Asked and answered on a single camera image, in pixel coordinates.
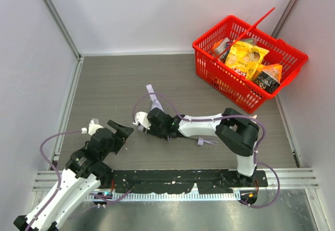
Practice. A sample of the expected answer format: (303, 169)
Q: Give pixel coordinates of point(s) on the red plastic shopping basket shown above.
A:
(246, 94)

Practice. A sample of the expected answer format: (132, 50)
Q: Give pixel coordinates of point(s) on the yellow chips bag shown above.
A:
(244, 59)

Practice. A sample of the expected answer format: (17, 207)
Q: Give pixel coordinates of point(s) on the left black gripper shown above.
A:
(115, 138)

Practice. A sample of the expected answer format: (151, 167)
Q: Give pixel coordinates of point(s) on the orange snack packet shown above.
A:
(219, 47)

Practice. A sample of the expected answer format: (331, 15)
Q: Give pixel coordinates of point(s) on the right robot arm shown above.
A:
(238, 133)

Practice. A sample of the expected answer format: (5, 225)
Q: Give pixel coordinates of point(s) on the lavender folding umbrella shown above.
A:
(155, 103)

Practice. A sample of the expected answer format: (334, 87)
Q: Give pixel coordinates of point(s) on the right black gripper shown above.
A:
(152, 117)

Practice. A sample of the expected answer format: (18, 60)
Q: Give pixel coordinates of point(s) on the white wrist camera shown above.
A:
(141, 121)
(93, 126)

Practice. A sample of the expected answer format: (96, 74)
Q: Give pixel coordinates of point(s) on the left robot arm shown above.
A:
(83, 173)

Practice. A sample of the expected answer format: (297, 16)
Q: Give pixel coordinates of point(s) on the slotted cable duct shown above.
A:
(192, 196)

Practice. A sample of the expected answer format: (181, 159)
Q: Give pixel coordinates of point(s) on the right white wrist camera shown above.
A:
(141, 121)

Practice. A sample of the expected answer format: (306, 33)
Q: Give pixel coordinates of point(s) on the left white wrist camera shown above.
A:
(93, 126)

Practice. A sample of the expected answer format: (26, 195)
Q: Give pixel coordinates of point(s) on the black and orange snack bag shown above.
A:
(268, 77)

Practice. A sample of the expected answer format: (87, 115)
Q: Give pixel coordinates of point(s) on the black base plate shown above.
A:
(208, 181)

